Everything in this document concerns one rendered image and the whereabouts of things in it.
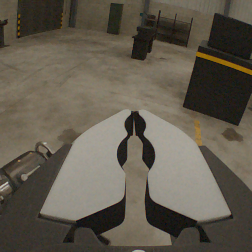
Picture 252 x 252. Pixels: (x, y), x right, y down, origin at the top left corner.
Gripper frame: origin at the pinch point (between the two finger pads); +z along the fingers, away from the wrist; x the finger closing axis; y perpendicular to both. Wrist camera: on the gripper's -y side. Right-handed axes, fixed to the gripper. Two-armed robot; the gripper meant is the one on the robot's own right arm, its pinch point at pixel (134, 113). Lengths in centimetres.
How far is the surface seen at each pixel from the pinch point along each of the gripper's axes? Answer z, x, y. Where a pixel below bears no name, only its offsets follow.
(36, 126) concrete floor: 217, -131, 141
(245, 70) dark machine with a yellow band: 309, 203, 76
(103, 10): 1389, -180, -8
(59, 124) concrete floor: 231, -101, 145
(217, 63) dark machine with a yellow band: 329, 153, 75
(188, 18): 1267, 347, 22
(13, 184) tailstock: 28, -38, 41
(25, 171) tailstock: 33, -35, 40
